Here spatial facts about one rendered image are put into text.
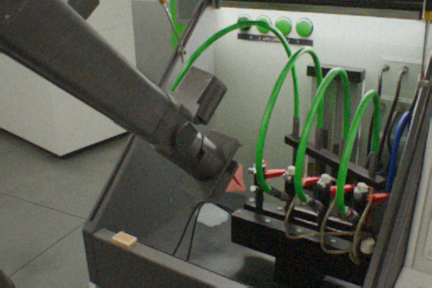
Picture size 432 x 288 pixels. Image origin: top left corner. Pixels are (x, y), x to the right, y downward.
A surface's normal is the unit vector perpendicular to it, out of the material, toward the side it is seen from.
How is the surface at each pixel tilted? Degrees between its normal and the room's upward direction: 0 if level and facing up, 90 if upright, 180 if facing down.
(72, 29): 104
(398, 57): 90
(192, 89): 47
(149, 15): 90
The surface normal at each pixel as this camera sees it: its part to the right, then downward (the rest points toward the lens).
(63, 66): 0.82, 0.47
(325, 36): -0.55, 0.30
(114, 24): 0.75, 0.22
